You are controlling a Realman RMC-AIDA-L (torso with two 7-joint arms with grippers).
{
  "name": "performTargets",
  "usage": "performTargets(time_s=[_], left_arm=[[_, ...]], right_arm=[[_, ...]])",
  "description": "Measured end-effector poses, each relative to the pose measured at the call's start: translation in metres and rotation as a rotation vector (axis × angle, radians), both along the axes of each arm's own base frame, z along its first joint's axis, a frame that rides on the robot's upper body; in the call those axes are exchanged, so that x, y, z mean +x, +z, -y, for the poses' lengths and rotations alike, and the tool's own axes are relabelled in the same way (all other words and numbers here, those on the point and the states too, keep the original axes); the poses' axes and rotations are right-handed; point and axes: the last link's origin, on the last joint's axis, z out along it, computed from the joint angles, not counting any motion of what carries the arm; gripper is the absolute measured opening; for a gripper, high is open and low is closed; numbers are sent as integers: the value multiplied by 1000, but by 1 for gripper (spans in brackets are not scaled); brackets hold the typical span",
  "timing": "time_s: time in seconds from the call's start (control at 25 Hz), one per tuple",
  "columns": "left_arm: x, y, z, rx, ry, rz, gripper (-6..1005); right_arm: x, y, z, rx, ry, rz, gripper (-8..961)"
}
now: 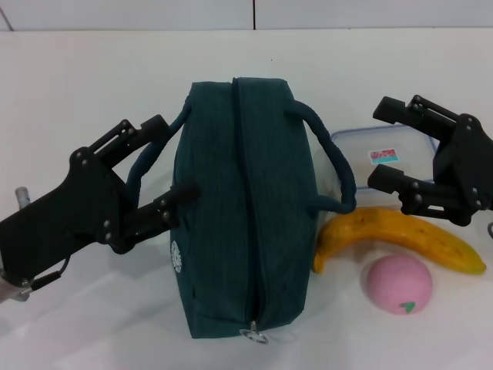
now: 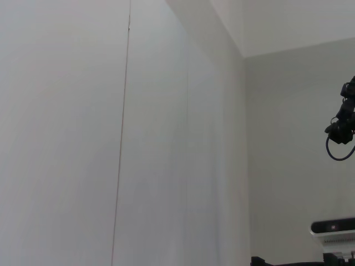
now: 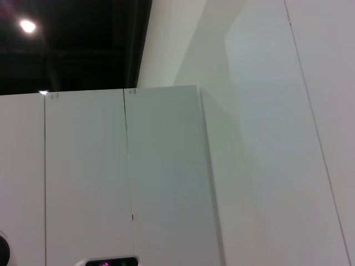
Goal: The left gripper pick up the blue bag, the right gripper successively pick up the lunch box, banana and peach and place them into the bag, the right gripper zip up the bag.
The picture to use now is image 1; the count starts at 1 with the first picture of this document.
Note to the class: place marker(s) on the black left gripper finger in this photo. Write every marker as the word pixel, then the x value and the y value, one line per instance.
pixel 146 133

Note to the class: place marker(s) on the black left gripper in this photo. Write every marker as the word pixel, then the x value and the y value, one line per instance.
pixel 50 219

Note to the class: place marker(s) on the clear plastic food container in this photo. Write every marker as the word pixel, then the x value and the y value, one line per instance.
pixel 385 140

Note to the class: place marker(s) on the dark teal fabric lunch bag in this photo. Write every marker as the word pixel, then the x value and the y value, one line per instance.
pixel 239 200

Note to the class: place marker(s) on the yellow banana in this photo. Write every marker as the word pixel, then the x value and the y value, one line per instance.
pixel 385 227

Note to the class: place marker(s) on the pink toy peach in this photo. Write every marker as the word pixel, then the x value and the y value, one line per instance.
pixel 398 283

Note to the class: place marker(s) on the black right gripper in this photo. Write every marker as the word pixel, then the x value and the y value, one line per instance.
pixel 470 169

